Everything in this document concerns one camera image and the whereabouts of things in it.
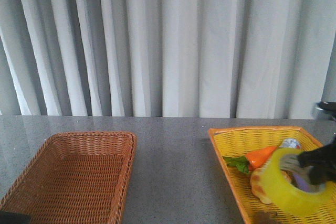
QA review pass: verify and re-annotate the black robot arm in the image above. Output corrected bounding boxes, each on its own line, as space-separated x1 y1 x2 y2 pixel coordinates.
0 211 31 224
298 101 335 185

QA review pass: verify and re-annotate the brown wicker basket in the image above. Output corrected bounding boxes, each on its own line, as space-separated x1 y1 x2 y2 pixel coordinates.
1 131 137 223

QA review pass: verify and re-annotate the grey curtain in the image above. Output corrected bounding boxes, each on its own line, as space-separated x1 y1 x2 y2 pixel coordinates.
1 0 335 119

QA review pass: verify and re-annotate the toy croissant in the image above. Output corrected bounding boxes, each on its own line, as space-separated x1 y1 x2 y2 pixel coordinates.
250 167 292 205

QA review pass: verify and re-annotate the yellow wicker basket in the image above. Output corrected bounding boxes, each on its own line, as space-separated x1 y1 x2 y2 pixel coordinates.
208 126 335 223

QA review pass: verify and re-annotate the orange toy carrot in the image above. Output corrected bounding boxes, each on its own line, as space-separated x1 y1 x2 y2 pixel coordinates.
223 146 278 174

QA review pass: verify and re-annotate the yellow tape roll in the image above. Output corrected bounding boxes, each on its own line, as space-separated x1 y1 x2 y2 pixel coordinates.
260 148 335 217

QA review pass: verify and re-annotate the brown object at basket edge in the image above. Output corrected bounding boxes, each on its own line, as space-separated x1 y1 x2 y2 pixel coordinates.
254 211 279 224

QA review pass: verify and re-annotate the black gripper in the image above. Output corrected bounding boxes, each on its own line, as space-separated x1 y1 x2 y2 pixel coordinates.
298 137 335 185

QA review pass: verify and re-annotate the purple foam cube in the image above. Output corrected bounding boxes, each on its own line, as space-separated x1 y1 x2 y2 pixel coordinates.
292 173 316 193

